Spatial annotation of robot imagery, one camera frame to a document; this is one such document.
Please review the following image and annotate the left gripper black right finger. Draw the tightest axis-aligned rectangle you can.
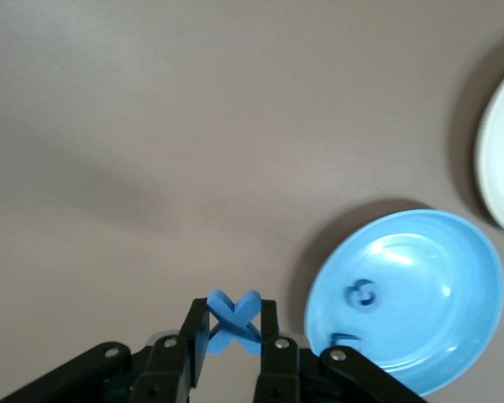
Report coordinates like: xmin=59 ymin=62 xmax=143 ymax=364
xmin=254 ymin=299 xmax=429 ymax=403

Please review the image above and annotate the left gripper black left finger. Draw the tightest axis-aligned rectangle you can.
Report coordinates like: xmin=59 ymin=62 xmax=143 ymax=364
xmin=0 ymin=297 xmax=213 ymax=403

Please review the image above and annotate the blue foam letter X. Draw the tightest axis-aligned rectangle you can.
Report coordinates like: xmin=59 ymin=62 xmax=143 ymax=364
xmin=207 ymin=289 xmax=264 ymax=356

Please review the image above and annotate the blue foam letter a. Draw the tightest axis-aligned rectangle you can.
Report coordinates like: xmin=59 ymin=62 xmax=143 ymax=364
xmin=329 ymin=332 xmax=363 ymax=352

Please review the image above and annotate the blue foam letter G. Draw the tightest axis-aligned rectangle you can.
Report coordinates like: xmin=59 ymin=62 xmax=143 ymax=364
xmin=344 ymin=278 xmax=381 ymax=312

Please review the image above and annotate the blue plate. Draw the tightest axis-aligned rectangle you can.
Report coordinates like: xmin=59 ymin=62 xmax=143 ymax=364
xmin=304 ymin=208 xmax=504 ymax=398

